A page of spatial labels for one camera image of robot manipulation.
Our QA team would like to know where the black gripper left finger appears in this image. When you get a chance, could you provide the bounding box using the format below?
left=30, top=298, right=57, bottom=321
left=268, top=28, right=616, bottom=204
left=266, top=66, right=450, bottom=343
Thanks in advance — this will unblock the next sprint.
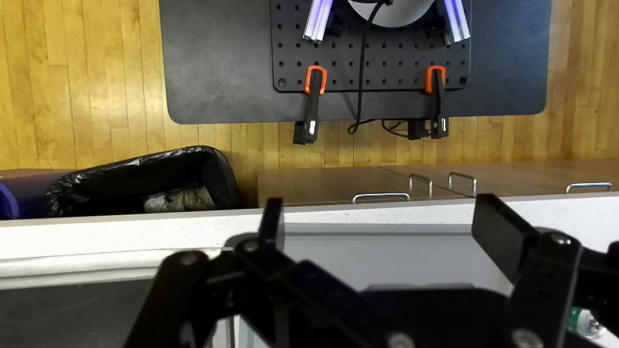
left=123, top=196, right=415, bottom=348

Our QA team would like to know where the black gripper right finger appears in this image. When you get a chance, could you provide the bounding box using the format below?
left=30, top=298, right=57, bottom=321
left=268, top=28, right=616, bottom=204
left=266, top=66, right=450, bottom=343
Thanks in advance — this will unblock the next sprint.
left=469, top=192, right=619, bottom=348

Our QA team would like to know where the crumpled paper waste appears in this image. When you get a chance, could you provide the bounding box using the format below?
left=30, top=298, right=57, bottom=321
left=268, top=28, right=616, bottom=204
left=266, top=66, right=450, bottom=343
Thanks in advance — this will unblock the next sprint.
left=140, top=184, right=218, bottom=213

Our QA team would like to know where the black trash bag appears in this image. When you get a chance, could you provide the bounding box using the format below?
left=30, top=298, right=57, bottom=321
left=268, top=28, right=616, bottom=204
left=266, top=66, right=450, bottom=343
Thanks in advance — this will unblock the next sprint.
left=44, top=146, right=241, bottom=219

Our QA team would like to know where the orange and black clamp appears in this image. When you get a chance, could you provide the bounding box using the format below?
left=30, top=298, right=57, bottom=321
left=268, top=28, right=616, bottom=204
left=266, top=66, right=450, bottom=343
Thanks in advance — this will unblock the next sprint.
left=405, top=64, right=450, bottom=142
left=291, top=64, right=330, bottom=146

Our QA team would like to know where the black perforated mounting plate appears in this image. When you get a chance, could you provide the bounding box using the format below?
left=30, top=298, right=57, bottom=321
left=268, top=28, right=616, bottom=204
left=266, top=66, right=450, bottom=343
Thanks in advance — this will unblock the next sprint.
left=268, top=0, right=471, bottom=95

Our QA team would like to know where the blue trash bin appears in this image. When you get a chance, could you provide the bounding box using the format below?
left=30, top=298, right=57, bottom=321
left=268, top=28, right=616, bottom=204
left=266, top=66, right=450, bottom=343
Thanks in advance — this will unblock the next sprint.
left=0, top=169, right=65, bottom=221

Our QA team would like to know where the silver aluminium profile bar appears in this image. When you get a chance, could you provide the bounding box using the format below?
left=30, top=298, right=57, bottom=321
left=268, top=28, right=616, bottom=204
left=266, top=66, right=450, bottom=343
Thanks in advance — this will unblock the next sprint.
left=438, top=0, right=473, bottom=47
left=299, top=0, right=338, bottom=45

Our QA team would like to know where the silver drawer handle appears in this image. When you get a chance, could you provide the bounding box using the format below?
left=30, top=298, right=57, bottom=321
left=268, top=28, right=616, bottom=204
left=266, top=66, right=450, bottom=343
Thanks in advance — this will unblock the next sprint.
left=405, top=173, right=434, bottom=200
left=349, top=190, right=413, bottom=205
left=564, top=180, right=614, bottom=196
left=444, top=171, right=479, bottom=200

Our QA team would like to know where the black power cable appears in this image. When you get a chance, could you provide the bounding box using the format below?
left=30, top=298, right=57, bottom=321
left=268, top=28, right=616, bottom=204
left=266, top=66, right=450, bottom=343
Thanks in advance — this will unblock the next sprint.
left=345, top=0, right=413, bottom=140

